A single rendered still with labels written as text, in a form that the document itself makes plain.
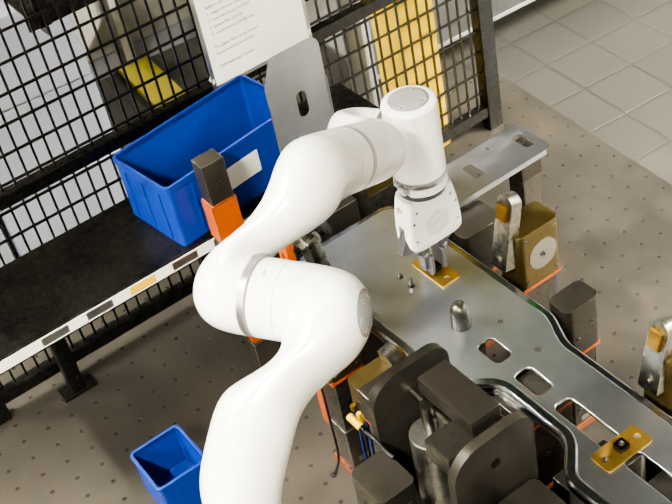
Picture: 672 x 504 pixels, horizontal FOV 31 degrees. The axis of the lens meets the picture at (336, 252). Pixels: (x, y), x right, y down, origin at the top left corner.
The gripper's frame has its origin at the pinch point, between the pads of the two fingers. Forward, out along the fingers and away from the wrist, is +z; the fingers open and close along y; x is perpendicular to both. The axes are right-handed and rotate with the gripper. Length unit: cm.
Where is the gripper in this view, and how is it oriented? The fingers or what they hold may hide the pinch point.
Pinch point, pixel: (433, 257)
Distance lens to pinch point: 198.0
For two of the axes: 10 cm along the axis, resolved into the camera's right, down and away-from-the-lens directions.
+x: -5.8, -4.6, 6.7
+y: 8.0, -4.9, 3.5
